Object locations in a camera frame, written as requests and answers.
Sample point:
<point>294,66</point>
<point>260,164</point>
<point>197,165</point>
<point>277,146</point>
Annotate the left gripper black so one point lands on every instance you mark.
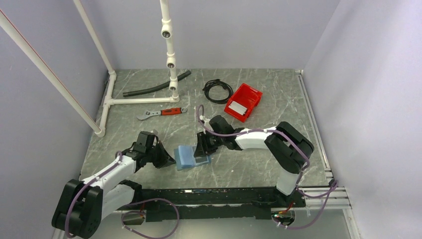
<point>165,159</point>

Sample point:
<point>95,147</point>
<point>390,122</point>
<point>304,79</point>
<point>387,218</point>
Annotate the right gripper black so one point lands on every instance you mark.
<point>202,147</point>

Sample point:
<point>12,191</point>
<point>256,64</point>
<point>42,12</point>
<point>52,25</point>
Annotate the blue card holder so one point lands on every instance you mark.
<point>185,159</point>

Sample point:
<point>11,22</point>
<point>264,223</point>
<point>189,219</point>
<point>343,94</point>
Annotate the red plastic bin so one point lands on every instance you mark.
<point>246,96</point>

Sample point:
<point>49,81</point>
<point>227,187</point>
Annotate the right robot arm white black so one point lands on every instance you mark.
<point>288,146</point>

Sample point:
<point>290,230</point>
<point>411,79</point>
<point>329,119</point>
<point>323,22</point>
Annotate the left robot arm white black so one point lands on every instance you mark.
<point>85,203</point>

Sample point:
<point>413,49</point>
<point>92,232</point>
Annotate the white cards in bin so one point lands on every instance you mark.
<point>238,108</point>

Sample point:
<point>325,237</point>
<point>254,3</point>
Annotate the red handled adjustable wrench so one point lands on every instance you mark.
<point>165,112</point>

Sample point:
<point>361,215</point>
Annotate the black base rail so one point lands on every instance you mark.
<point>213,203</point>

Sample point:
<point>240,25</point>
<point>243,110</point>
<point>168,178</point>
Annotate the white PVC pipe frame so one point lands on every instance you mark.
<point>99,129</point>

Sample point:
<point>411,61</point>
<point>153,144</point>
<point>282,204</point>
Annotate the aluminium rail right side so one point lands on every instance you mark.
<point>335,203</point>

